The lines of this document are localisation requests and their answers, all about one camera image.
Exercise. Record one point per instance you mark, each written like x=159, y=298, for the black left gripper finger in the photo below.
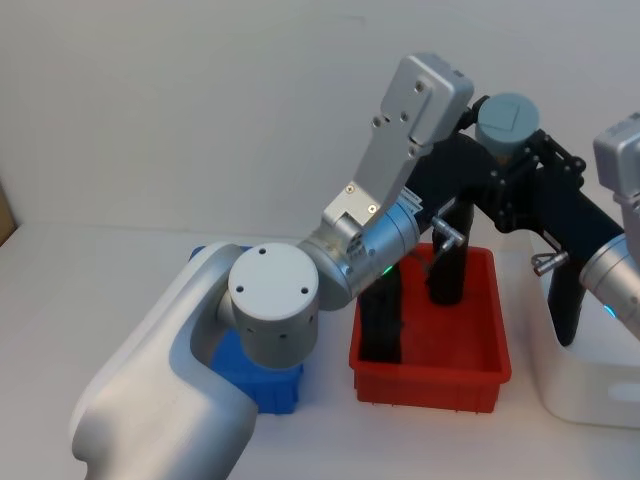
x=382, y=325

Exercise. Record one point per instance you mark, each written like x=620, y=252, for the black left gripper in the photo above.
x=462, y=167

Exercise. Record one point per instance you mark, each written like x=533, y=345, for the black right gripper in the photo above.
x=570, y=215

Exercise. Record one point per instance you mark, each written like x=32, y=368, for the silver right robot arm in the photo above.
x=617, y=270

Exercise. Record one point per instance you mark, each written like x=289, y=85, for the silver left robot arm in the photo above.
x=165, y=380

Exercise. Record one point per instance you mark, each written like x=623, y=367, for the red plastic bin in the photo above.
x=440, y=350

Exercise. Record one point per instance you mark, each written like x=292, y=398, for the blue plastic bin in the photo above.
x=270, y=387

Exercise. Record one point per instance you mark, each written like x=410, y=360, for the white plastic bin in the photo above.
x=590, y=380

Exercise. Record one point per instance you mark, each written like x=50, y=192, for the brown cardboard box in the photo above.
x=6, y=215

